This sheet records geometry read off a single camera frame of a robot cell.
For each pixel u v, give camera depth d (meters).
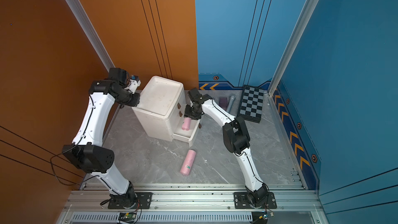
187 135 0.90
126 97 0.65
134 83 0.72
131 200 0.67
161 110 0.79
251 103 1.09
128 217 0.72
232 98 1.12
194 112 0.83
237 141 0.59
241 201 0.72
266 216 0.70
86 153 0.44
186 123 0.91
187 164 0.81
